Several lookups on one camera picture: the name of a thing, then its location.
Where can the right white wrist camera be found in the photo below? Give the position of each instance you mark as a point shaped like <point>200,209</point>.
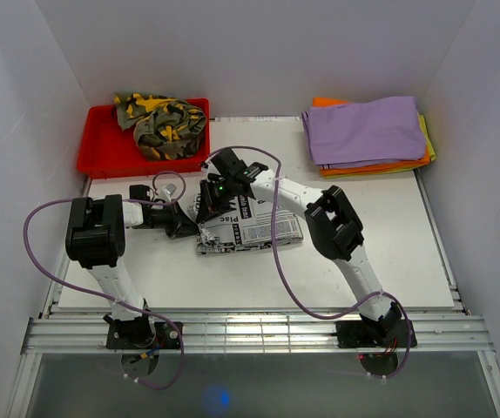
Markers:
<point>210,171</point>

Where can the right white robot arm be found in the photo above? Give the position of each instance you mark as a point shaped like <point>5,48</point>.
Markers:
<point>334,228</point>

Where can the newspaper print trousers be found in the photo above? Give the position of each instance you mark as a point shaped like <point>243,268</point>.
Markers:
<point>247,227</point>

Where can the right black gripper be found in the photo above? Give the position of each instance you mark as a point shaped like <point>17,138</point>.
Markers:
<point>208,206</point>

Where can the red plastic bin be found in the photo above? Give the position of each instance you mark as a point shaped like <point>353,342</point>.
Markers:
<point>107,152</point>

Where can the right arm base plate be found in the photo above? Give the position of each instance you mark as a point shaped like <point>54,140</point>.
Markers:
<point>357,334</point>

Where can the folded purple trousers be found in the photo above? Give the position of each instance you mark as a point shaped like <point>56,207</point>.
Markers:
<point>363,130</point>

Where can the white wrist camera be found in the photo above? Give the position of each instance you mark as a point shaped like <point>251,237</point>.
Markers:
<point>210,171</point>
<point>168,191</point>

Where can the camouflage trousers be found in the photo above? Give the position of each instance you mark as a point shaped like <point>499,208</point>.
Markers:
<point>164,128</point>

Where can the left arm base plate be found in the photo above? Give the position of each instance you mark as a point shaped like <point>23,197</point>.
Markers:
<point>164,336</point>

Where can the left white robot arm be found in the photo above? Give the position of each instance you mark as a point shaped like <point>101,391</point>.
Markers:
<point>95,239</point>

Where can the aluminium mounting rail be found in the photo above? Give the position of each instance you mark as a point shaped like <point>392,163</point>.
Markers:
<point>256,334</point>

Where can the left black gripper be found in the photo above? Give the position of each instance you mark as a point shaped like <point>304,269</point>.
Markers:
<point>182,226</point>

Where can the folded orange trousers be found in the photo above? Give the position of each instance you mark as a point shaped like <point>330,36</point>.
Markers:
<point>363,170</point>

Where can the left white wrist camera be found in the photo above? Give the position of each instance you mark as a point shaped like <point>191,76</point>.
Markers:
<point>168,191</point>

